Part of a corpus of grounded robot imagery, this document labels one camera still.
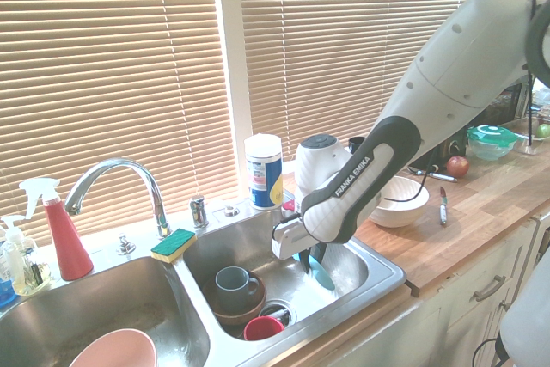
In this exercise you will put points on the silver kitchen utensil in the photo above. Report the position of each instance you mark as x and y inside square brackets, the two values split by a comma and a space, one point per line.
[442, 176]

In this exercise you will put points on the chrome curved faucet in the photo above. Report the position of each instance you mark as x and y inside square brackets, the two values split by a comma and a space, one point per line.
[129, 163]

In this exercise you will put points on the grey ceramic mug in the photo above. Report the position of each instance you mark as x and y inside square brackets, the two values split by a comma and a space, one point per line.
[232, 295]

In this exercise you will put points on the metal sink drain strainer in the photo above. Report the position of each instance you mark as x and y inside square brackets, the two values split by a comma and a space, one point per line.
[291, 310]

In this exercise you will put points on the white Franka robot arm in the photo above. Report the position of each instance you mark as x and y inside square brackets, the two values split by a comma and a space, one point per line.
[451, 62]

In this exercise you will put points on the wide beige window blind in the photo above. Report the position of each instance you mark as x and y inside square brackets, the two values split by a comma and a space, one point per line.
[107, 62]

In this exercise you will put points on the teal plastic utensil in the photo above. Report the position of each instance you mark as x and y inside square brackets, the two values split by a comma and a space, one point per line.
[324, 279]

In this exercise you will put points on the pink bowl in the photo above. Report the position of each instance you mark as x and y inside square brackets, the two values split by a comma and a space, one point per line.
[120, 350]

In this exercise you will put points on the white blue wipes canister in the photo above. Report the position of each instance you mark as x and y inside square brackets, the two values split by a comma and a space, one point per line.
[264, 178]

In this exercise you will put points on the red spray bottle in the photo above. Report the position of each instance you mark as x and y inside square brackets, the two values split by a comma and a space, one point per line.
[69, 246]

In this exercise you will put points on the green apple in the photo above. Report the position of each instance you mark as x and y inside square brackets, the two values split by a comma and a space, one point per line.
[544, 130]

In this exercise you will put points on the yellow green sponge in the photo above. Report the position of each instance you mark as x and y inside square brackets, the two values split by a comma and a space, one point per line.
[176, 240]

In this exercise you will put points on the white ribbed bowl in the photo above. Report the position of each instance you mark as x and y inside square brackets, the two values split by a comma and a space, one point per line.
[399, 213]

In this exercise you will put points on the clear pump soap bottle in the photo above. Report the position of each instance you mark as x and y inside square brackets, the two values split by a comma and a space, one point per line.
[17, 272]

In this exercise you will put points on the clear glass dish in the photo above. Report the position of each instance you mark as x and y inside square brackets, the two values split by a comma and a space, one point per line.
[522, 144]

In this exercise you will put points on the small chrome sink knob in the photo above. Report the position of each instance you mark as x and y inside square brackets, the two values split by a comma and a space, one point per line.
[125, 246]

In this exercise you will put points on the blue liquid bottle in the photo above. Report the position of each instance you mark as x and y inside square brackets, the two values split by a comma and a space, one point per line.
[5, 295]

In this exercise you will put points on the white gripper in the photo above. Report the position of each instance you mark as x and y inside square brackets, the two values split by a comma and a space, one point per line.
[290, 240]

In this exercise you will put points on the small glass jar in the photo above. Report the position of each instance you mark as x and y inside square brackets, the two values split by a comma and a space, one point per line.
[38, 276]

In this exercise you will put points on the cream kitchen cabinet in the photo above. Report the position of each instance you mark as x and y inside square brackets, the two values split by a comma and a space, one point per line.
[451, 324]

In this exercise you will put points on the medium beige window blind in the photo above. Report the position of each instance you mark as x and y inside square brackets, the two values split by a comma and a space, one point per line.
[344, 40]

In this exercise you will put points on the round chrome sink cap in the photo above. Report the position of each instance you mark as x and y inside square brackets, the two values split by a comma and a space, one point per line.
[231, 211]

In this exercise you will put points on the black cup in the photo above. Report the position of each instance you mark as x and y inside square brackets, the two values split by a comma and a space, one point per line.
[356, 146]

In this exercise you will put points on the red apple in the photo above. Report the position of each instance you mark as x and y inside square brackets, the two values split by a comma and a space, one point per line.
[457, 166]

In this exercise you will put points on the green lid plastic container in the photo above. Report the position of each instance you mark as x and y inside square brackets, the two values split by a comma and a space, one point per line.
[490, 132]

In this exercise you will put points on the red mug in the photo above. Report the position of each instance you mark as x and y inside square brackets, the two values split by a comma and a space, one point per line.
[262, 331]

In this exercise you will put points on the stainless steel double sink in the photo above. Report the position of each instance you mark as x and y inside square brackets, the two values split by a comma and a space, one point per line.
[253, 251]

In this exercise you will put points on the brown wooden bowl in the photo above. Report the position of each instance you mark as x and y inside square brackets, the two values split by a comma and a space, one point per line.
[234, 319]

